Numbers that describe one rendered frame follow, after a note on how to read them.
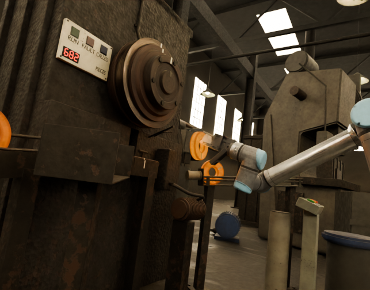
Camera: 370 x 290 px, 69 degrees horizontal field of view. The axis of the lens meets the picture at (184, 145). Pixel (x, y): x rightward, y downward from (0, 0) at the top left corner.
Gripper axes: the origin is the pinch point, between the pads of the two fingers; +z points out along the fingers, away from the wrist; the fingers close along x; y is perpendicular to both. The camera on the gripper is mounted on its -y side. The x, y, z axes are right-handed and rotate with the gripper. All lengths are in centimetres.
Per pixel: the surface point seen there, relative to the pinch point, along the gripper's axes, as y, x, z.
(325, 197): -4, -236, -44
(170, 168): -19.9, -0.6, 13.2
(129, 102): 5.8, 37.9, 21.4
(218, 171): -12.7, -30.5, -2.2
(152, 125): -0.3, 19.0, 19.6
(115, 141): -10, 76, -22
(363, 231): -21, -173, -87
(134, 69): 21, 40, 24
